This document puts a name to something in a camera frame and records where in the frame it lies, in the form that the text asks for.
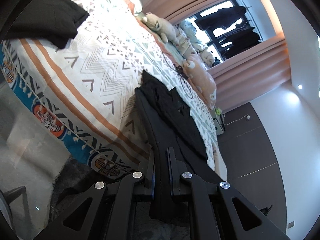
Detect black large garment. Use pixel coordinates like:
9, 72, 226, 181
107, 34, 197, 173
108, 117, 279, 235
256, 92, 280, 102
135, 71, 227, 186

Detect hanging dark clothes outside window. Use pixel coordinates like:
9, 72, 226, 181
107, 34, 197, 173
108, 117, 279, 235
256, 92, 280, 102
190, 0, 263, 60

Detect black folded clothing pile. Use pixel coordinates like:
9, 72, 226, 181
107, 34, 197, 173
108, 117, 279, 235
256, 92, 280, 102
5, 0, 89, 49

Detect blue patterned bed skirt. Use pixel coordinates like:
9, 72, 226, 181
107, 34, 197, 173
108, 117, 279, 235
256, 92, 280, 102
1, 42, 135, 179

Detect dark fuzzy floor rug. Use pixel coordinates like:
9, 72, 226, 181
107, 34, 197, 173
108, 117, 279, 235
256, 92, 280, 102
48, 157, 111, 223

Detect white bedside storage box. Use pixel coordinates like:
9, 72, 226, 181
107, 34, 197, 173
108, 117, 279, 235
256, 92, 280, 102
210, 108, 225, 135

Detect orange duck print pillow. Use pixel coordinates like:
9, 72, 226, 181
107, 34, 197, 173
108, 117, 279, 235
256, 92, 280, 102
183, 54, 216, 110

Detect patterned white bed quilt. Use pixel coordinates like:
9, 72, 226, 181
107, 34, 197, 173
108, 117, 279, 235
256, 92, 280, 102
2, 0, 225, 169

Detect pink curtain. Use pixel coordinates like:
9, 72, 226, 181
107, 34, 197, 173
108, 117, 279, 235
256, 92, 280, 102
141, 0, 291, 112

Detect beige plush toy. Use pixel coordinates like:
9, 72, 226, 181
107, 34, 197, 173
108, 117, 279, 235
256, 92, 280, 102
142, 12, 179, 45

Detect light blue plush toy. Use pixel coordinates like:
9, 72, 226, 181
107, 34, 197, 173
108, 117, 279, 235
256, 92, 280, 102
179, 19, 207, 52

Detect black cable on bed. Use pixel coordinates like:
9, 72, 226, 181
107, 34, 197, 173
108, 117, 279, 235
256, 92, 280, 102
161, 51, 194, 100

